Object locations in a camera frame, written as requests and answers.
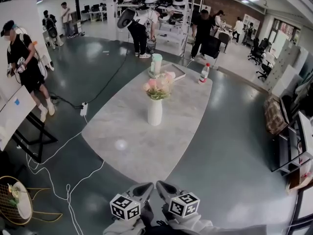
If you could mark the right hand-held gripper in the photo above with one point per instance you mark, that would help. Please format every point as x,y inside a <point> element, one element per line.
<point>183,204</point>

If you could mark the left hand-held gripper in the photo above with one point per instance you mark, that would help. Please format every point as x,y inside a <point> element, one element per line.
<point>126,207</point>

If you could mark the white ribbed vase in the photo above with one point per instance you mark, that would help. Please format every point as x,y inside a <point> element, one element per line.
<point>155,114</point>

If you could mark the pink artificial flowers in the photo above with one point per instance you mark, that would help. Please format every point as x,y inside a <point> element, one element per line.
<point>159,87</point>

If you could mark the person's right forearm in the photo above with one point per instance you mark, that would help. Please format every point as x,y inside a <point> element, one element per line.
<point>215,229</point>

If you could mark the person's left forearm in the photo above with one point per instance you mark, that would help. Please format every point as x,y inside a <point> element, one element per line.
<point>119,229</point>

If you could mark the person's black harness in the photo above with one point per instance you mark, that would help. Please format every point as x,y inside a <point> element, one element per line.
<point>151,219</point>

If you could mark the grey marble table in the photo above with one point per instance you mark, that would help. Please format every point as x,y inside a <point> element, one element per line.
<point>127,131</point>

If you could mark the white power strip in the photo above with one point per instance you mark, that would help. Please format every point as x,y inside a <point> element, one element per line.
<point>83,109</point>

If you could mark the white tray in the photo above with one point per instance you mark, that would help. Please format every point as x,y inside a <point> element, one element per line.
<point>179,73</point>

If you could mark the red cap plastic bottle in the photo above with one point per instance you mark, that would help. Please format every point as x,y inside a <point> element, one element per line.
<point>204,75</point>

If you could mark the white pitcher mint lid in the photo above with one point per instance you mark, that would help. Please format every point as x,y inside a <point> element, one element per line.
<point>156,65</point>

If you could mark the brown plaid bag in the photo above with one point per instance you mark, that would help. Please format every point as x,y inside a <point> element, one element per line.
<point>275,116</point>

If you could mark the cardboard box red items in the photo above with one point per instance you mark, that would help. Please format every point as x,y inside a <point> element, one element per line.
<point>299,180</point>

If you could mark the black mesh waste bin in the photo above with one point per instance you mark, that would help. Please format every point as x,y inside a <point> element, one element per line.
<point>151,48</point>

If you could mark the grey shelf unit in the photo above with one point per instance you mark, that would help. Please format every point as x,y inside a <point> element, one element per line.
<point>303,131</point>

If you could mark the black fabric chair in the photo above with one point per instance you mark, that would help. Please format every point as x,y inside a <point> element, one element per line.
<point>210,48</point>

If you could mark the white desk black legs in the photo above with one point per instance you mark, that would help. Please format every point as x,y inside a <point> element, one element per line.
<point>17,109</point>

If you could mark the white metal shelving rack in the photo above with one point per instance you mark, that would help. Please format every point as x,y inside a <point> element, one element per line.
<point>171,37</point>

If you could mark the black office chair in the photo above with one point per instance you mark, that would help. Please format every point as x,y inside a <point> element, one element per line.
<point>265,68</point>
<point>256,49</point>

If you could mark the brown chair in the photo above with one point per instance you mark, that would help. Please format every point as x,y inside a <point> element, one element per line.
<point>224,38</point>

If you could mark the white foam box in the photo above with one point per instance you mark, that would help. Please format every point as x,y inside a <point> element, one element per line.
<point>291,82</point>

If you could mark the white locker cabinet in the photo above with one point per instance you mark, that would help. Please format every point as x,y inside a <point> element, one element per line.
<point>283,57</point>

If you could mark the row of desks with monitors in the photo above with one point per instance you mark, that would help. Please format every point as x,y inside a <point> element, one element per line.
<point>94,8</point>

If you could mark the group of round white devices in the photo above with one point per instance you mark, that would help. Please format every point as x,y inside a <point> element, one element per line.
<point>178,2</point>

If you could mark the white display cabinet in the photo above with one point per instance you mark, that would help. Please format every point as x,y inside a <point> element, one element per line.
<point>254,21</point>

